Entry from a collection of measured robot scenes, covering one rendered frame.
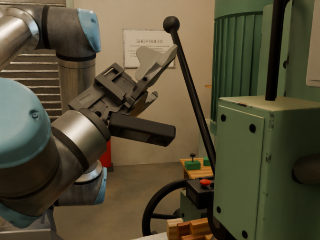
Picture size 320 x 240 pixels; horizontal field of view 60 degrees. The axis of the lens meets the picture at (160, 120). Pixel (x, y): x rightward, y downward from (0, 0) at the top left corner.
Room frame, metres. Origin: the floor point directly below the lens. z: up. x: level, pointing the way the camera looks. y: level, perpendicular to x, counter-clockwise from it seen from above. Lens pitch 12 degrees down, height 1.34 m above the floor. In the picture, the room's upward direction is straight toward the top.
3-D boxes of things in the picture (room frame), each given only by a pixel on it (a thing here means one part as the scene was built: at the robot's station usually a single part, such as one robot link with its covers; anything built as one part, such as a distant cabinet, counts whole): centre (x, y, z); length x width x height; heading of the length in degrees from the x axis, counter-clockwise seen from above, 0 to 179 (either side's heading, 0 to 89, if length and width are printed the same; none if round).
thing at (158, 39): (3.48, 0.13, 1.48); 0.64 x 0.02 x 0.46; 101
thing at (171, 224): (0.63, -0.04, 0.92); 0.04 x 0.03 x 0.04; 99
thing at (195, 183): (0.73, -0.14, 0.99); 0.13 x 0.11 x 0.06; 109
